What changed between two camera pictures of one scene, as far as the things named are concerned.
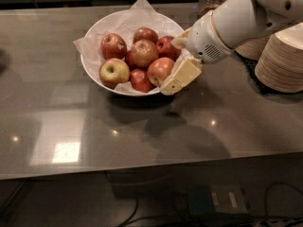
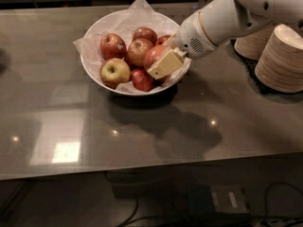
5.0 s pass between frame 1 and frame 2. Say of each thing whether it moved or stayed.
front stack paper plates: stayed
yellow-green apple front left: stayed
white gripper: moved
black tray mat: stayed
